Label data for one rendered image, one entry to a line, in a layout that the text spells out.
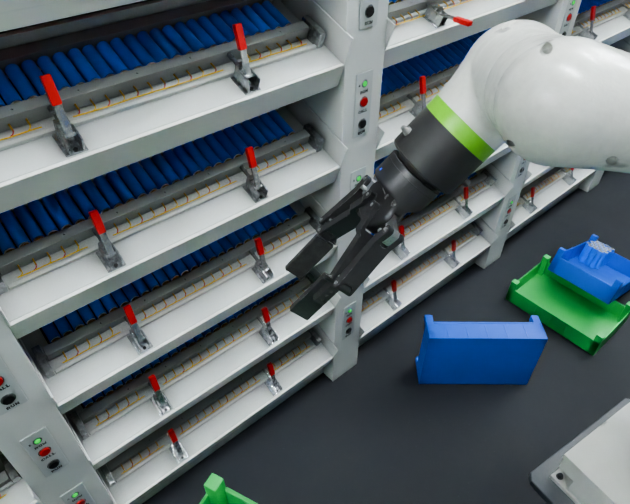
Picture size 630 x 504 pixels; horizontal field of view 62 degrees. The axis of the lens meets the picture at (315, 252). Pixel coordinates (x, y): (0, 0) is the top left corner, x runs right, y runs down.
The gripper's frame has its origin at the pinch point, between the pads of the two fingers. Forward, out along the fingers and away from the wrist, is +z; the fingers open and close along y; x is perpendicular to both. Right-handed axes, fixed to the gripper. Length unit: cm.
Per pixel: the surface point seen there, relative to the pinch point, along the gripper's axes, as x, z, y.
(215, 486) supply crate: -3.3, 25.3, -15.1
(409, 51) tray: -6, -29, 43
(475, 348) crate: -71, 11, 36
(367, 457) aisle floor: -60, 45, 20
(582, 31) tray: -59, -63, 90
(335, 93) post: 2.0, -15.4, 35.1
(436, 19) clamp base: -8, -36, 47
